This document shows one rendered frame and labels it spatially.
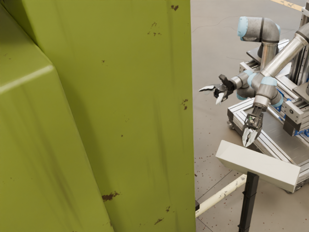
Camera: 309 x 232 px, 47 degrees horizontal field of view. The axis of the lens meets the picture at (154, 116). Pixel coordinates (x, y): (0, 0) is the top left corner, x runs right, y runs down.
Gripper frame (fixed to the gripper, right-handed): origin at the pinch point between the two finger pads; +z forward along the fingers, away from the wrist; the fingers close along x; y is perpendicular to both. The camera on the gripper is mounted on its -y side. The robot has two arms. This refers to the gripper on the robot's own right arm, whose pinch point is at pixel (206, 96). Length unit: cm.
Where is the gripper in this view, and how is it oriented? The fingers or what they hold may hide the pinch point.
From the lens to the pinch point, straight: 210.2
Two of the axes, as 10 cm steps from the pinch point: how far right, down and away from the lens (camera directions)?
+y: 0.9, 7.1, 7.0
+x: -5.7, -5.4, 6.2
